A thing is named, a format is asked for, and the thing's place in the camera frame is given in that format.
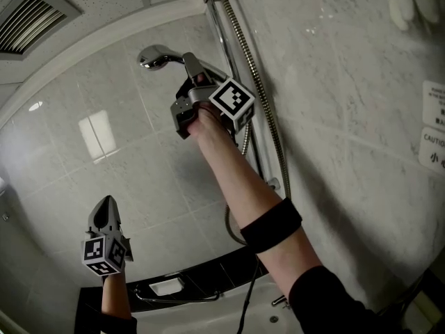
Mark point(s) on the small chrome wall hook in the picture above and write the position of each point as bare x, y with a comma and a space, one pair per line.
5, 217

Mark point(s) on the person's right forearm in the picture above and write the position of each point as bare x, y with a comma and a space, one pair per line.
243, 179

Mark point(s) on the person's left forearm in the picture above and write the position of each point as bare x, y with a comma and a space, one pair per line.
116, 294

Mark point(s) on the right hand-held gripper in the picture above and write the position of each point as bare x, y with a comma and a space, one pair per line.
233, 99

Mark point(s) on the white soap dish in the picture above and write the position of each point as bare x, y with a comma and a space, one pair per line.
166, 286

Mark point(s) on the chrome shower slide rail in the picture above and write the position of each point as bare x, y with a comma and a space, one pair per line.
222, 37

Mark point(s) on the chrome grab bar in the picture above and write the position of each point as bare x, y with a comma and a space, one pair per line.
174, 300

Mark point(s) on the person's black top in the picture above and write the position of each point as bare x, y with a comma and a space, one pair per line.
333, 308

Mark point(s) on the white bathtub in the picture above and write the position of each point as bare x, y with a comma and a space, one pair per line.
194, 318

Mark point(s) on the small-print white wall sign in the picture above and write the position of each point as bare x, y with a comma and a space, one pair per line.
434, 104

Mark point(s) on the chrome tub spout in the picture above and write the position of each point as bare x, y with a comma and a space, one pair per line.
280, 300

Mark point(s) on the ceiling vent grille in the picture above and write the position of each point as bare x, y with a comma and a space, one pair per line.
31, 26

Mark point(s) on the chrome shower head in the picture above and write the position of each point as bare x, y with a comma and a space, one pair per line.
156, 56

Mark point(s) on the chrome tub drain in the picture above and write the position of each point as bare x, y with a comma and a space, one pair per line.
274, 319

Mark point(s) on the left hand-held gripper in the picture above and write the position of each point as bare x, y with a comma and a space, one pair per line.
93, 250

